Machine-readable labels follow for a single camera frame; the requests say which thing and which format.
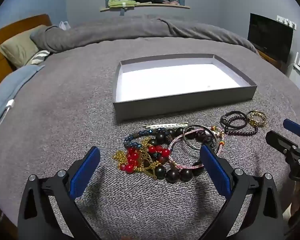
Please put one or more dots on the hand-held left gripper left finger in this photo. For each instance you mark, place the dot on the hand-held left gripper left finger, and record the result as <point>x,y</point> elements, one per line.
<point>86,170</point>

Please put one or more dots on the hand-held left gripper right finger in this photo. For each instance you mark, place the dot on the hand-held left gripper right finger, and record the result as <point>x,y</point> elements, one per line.
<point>215,167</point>

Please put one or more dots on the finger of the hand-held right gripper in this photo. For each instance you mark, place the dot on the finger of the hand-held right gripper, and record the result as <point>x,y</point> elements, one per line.
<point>280,140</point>
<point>293,127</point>

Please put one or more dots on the gold hair clip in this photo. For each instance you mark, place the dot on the gold hair clip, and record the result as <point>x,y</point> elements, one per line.
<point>255,122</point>

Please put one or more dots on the silver bangle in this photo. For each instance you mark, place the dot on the silver bangle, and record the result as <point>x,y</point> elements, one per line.
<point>191,147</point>

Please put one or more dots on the grey shallow cardboard box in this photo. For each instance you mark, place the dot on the grey shallow cardboard box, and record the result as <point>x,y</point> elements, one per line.
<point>180,80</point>

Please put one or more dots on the pearl hair pin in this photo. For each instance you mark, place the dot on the pearl hair pin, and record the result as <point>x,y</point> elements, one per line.
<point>165,125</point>

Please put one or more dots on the grey blanket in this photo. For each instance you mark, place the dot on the grey blanket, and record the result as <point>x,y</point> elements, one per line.
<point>65,105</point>

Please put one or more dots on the wooden television stand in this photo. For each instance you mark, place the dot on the wooden television stand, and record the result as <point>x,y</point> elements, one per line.
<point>270,57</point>

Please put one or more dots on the black television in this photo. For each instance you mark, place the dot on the black television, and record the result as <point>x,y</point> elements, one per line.
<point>270,36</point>

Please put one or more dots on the blue bed sheet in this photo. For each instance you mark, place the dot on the blue bed sheet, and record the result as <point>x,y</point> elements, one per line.
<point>5,87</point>

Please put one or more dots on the striped pillow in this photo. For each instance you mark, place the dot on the striped pillow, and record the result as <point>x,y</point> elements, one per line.
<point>38,56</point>

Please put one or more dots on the olive pillow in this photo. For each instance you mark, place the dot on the olive pillow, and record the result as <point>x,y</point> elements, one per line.
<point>20,47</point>

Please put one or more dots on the white plastic bag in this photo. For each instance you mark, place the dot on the white plastic bag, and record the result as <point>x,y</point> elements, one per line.
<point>64,25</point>

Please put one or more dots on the wooden headboard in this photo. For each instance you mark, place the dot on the wooden headboard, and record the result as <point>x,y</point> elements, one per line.
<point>15,27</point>

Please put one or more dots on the green cloth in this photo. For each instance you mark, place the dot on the green cloth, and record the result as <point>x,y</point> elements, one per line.
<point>120,2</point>

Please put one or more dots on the white wall hooks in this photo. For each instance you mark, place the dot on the white wall hooks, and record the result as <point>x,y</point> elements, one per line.
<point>286,21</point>

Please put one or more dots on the wooden wall shelf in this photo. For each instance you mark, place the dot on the wooden wall shelf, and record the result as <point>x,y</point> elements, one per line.
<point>145,6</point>

